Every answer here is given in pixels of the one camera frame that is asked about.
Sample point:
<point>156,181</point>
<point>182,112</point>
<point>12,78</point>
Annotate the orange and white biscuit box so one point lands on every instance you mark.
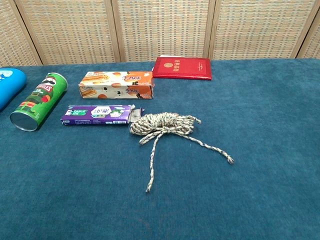
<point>117,85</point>

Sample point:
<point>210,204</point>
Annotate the red certificate booklet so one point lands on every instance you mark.
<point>182,68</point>

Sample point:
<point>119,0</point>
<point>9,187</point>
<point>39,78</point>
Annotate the purple Darlie toothpaste box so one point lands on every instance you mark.
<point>97,115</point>

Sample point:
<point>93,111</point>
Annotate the woven rattan folding screen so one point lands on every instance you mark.
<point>160,30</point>

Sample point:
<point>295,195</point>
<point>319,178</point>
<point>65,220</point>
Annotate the green Pringles can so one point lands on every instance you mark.
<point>40,101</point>

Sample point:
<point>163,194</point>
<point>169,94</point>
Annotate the blue plastic case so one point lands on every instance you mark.
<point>10,83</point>

